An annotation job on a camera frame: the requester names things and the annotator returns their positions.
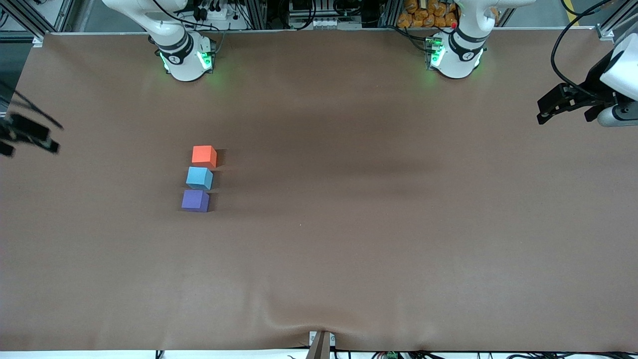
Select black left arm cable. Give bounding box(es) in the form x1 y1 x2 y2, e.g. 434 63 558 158
550 0 616 98

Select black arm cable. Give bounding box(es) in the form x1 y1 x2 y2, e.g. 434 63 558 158
550 0 616 98
0 80 64 130

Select aluminium frame profile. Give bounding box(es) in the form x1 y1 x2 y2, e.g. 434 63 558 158
0 0 75 48
596 0 638 41

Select brown camera mount post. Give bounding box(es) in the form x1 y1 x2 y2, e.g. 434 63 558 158
305 330 336 359

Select white socket box black plugs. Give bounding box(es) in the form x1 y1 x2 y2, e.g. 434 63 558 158
192 0 250 30

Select bag of orange balls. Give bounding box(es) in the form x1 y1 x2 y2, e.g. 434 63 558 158
397 0 500 29

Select aluminium frame post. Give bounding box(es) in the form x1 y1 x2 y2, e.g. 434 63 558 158
248 0 268 30
379 0 399 28

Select blue foam block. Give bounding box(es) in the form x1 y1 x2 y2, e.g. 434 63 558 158
186 167 214 191

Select orange foam block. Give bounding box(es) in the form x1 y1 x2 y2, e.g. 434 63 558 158
192 146 218 170

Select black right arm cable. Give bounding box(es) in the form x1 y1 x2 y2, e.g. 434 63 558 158
0 80 64 130

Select brown table cover mat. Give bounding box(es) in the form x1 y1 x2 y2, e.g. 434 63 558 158
0 27 638 353

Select purple foam block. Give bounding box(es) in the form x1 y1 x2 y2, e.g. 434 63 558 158
181 189 210 213

